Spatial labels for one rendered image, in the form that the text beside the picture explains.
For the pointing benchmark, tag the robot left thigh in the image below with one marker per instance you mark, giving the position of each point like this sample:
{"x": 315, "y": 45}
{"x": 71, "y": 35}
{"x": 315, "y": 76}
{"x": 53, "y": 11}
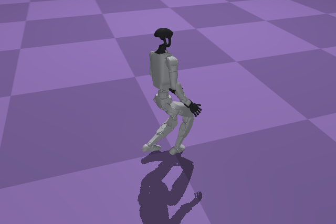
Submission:
{"x": 172, "y": 121}

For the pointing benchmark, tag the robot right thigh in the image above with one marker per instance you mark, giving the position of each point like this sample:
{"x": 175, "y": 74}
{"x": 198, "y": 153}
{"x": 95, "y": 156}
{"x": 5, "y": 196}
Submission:
{"x": 176, "y": 108}

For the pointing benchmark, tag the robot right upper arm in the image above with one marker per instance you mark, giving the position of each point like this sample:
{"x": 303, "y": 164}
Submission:
{"x": 172, "y": 64}

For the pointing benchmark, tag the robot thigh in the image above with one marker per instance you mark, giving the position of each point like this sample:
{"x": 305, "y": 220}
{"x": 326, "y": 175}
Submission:
{"x": 172, "y": 121}
{"x": 176, "y": 108}

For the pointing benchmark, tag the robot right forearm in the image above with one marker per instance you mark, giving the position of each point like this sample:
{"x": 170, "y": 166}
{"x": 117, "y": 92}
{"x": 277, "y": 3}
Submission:
{"x": 181, "y": 95}

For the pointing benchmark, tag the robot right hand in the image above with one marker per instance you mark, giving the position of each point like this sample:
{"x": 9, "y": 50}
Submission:
{"x": 194, "y": 108}

